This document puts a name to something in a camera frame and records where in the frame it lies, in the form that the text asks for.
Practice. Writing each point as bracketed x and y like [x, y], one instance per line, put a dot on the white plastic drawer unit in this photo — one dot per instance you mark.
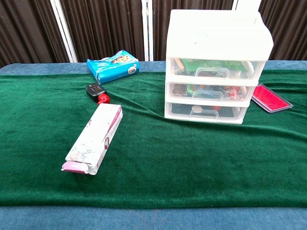
[216, 36]

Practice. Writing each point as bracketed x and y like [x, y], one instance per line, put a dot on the white upright frame pole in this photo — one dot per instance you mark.
[147, 31]

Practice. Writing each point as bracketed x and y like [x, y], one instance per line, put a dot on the clear drawer with green packets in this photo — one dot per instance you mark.
[213, 73]

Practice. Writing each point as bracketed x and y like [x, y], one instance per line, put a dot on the pale wooden stick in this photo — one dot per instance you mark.
[179, 64]

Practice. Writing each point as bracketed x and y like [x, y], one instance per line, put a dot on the dark brown curtain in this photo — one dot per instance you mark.
[108, 26]

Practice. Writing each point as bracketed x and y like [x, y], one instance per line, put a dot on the pink tube end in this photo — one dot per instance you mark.
[74, 165]

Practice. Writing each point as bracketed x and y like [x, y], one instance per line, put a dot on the red small toy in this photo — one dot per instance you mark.
[103, 98]

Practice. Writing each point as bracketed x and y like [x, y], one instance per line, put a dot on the black small electronic device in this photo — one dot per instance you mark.
[94, 90]

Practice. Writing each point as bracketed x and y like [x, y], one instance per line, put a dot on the green velvet tablecloth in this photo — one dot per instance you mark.
[168, 163]

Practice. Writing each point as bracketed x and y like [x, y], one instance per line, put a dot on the white wide frame pole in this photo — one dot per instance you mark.
[248, 4]

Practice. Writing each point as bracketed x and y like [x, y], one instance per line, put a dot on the white round disc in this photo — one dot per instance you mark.
[197, 109]

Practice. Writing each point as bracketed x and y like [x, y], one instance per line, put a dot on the blue cookie box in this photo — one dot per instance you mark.
[115, 70]

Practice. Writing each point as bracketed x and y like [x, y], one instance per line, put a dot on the blue table cover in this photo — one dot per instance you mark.
[96, 220]

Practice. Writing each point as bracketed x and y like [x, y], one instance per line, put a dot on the white slanted frame pole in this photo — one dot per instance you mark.
[62, 31]

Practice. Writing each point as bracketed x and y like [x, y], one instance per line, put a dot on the clear drawer with black item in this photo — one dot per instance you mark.
[204, 115]

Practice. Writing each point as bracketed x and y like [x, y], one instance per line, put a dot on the green printed packet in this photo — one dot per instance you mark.
[216, 64]

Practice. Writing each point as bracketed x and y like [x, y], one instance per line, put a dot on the long white pink box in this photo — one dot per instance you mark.
[96, 136]

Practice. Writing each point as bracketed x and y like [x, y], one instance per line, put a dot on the red ink pad clear case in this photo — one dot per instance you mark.
[271, 98]

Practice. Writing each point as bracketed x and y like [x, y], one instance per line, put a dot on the clear drawer with colourful items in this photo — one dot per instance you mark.
[208, 95]

